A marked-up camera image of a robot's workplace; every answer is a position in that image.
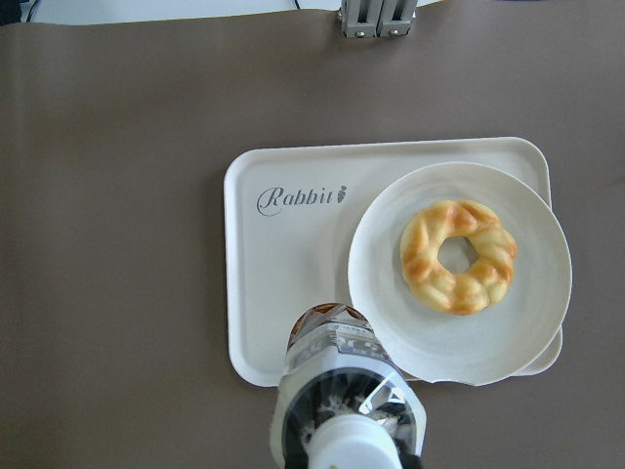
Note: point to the tea bottle white cap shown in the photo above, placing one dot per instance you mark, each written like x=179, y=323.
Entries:
x=342, y=402

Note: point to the white round plate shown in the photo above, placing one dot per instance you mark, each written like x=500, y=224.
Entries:
x=495, y=343

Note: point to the braided ring bread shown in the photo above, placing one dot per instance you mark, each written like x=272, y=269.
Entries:
x=488, y=279

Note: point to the aluminium frame post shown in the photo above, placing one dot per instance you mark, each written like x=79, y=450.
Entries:
x=376, y=18

